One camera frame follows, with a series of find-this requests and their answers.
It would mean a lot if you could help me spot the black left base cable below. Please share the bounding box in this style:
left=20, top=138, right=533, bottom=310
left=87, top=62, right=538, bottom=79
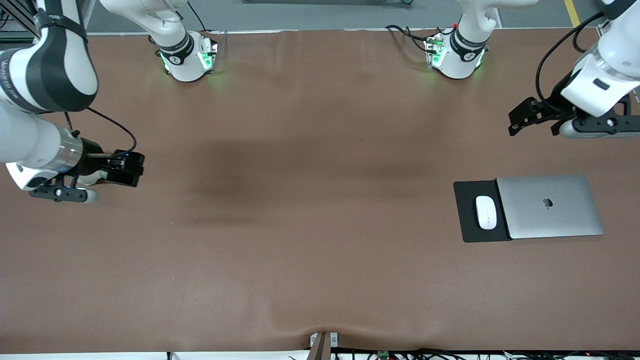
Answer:
left=385, top=24, right=433, bottom=53

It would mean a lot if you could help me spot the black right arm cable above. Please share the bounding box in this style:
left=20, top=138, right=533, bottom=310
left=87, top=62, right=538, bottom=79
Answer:
left=62, top=106, right=138, bottom=156

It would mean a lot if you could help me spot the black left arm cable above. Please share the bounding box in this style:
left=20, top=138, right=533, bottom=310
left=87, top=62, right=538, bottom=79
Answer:
left=535, top=12, right=606, bottom=101

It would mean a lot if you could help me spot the metal bracket with brown post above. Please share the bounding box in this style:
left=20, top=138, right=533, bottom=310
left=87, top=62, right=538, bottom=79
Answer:
left=310, top=331, right=339, bottom=360

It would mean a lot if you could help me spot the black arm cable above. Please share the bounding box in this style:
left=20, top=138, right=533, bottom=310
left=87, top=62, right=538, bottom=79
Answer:
left=535, top=12, right=606, bottom=101
left=62, top=106, right=138, bottom=156

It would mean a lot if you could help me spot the black base cable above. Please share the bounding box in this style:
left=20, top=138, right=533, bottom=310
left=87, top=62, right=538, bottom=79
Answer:
left=385, top=24, right=433, bottom=53
left=187, top=0, right=208, bottom=33

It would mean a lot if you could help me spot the green plush dinosaur toy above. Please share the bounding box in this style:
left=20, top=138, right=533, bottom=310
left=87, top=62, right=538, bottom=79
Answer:
left=77, top=170, right=109, bottom=187

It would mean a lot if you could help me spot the black mouse pad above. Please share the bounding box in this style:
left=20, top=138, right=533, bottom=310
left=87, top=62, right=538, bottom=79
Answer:
left=453, top=180, right=512, bottom=244

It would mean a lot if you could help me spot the brown table cover mat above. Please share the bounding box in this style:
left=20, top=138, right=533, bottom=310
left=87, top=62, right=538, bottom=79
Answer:
left=0, top=27, right=640, bottom=353

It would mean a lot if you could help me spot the black right base cable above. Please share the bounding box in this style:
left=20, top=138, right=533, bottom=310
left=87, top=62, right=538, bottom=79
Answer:
left=187, top=0, right=208, bottom=33

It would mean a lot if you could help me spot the white computer mouse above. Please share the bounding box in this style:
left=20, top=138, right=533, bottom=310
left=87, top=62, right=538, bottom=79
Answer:
left=475, top=195, right=498, bottom=231

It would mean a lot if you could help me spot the silver apple laptop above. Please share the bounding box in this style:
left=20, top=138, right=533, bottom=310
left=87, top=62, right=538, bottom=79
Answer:
left=496, top=173, right=605, bottom=240

